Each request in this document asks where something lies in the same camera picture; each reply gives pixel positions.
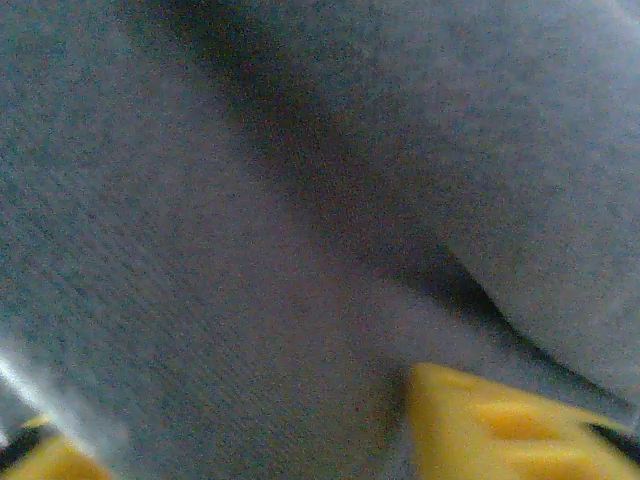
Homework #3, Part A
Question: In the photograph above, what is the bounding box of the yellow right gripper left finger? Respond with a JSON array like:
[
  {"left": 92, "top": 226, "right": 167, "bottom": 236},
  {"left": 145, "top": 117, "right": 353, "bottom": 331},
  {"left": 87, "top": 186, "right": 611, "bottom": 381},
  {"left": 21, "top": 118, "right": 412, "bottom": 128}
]
[{"left": 0, "top": 415, "right": 114, "bottom": 480}]

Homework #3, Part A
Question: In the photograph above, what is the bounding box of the grey t-shirt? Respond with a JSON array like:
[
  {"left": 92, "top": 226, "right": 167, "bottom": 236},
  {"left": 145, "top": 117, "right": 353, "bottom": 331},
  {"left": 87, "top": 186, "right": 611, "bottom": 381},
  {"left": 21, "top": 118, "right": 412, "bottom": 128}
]
[{"left": 0, "top": 0, "right": 640, "bottom": 480}]

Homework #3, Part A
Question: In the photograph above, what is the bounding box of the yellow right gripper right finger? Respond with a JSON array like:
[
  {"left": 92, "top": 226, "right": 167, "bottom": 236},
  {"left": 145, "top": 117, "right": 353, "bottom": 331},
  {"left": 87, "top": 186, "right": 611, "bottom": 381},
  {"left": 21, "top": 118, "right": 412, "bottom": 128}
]
[{"left": 406, "top": 361, "right": 640, "bottom": 480}]

